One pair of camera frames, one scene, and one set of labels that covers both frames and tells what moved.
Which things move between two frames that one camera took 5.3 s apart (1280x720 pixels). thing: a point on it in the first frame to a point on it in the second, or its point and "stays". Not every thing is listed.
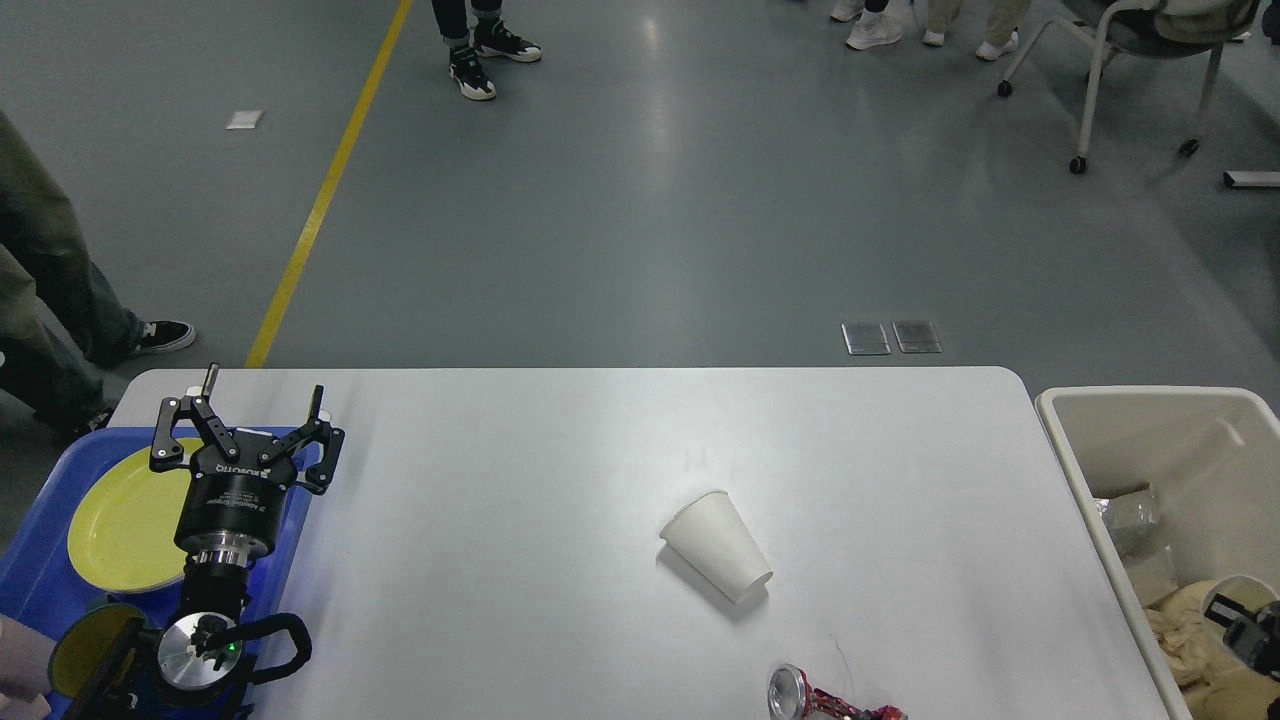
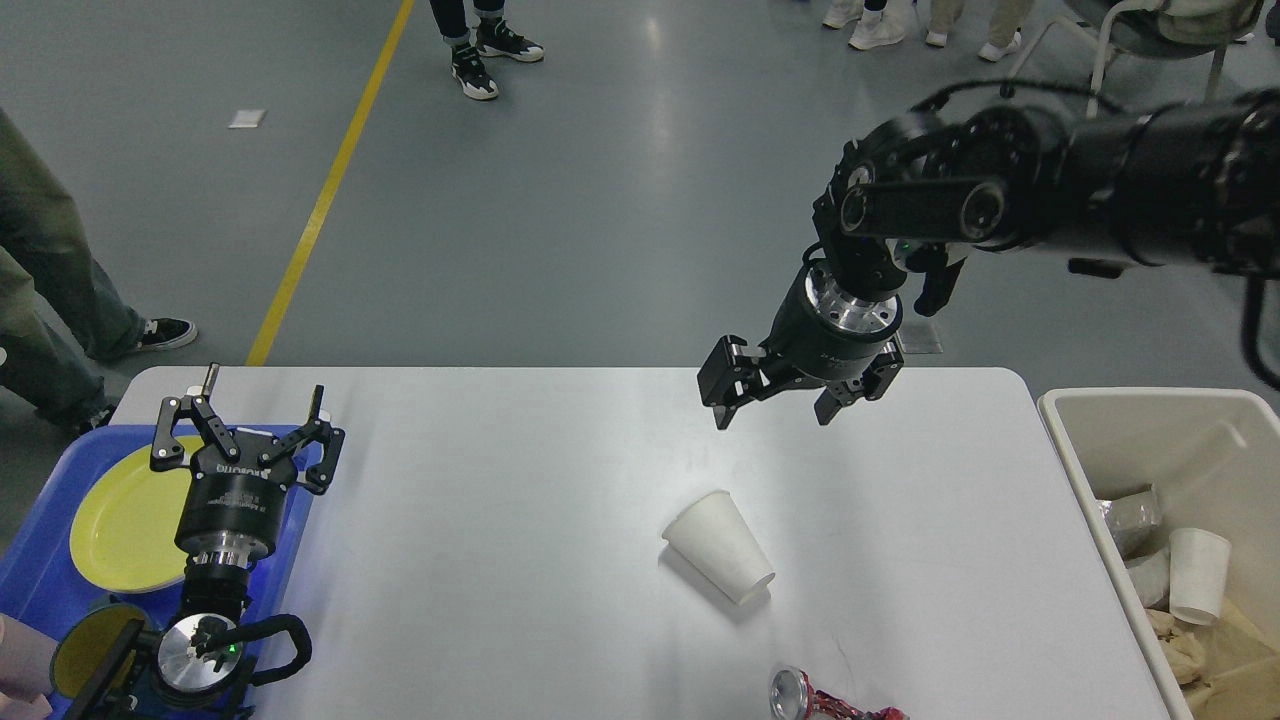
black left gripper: [231, 511] stays
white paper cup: [1234, 596] to [1199, 562]
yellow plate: [123, 535] stays
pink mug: [25, 660] stays
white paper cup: [710, 535] stays
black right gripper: [1245, 636] to [822, 333]
